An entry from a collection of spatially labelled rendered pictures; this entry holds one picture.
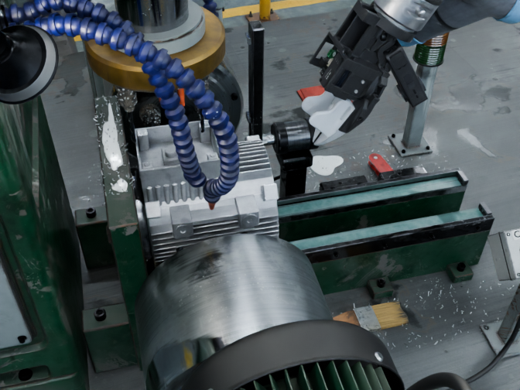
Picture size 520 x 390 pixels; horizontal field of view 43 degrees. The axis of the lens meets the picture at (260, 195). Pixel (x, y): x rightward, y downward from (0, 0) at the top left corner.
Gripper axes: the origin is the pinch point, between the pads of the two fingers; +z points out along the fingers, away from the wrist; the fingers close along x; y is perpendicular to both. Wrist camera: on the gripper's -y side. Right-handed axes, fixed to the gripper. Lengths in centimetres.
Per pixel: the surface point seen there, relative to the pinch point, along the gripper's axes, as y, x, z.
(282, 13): -117, -247, 68
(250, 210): 5.9, 3.3, 13.6
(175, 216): 15.4, 1.9, 19.1
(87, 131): 13, -58, 50
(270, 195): 3.1, 1.5, 11.3
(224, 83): 4.5, -27.1, 10.5
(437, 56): -37, -33, -8
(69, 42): -16, -238, 123
